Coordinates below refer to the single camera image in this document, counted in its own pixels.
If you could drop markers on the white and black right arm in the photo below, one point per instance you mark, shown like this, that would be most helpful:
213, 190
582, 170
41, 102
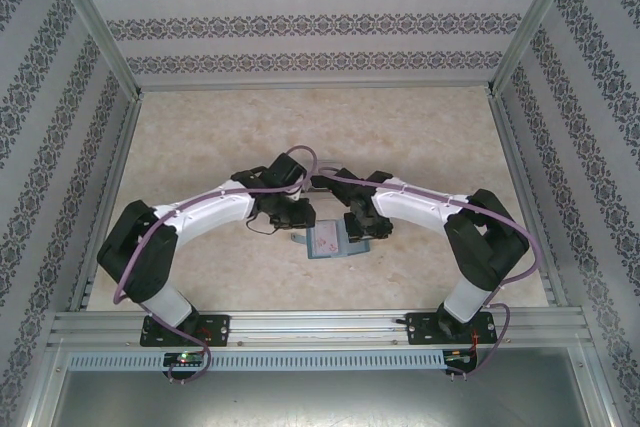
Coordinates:
425, 207

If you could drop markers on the long aluminium mounting rail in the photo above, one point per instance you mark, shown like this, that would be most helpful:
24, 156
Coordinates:
315, 329

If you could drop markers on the grey steel sheet panel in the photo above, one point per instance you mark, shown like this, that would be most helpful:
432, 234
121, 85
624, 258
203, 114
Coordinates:
320, 402

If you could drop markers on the teal leather card holder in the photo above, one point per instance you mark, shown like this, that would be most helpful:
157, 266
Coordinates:
355, 248

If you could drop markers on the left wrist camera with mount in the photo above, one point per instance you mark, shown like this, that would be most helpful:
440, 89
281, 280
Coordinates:
297, 194

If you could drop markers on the clear plastic box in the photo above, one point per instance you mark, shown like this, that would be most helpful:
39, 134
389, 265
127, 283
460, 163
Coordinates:
325, 191

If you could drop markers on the white credit card red print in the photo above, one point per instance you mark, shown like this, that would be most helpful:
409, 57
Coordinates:
325, 237

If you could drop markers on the aluminium frame post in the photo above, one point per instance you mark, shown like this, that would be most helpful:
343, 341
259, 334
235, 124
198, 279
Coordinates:
530, 22
105, 32

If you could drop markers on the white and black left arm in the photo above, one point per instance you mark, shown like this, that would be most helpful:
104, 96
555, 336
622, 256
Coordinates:
210, 207

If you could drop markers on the small controller board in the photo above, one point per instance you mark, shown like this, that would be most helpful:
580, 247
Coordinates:
457, 356
182, 359

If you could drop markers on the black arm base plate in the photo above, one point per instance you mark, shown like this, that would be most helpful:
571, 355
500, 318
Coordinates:
417, 329
220, 329

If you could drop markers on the aluminium side rail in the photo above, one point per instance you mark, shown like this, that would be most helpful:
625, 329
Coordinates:
111, 187
518, 172

